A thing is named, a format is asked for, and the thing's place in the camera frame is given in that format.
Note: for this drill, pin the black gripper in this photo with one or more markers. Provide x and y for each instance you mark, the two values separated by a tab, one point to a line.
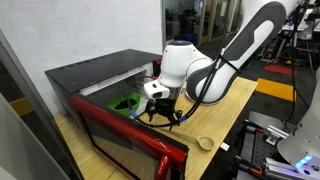
164	107

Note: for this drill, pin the dark green bowl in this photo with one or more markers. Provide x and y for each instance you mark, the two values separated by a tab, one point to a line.
131	111

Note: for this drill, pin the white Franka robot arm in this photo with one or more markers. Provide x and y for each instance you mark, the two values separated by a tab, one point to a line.
226	66

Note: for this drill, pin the dark coffee beans pile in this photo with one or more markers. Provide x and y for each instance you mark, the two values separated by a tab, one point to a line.
122	105

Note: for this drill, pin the wooden spoon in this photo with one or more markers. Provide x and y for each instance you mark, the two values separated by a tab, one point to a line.
201	141

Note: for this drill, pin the white box beside table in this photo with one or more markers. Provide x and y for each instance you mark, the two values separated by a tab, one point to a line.
225	146

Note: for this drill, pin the blue bin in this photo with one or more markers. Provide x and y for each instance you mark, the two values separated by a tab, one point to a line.
189	37

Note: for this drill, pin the black perforated breadboard table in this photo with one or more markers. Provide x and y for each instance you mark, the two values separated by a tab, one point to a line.
263	150

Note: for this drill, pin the cluttered lab desk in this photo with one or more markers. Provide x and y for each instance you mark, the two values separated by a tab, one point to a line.
301	33

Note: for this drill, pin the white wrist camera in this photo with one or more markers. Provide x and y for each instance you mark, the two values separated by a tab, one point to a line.
155	90

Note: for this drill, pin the silver aluminium bracket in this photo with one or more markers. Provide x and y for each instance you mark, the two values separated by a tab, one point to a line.
276	134

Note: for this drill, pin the silver aluminium rail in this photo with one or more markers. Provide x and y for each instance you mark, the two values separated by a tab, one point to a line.
280	168

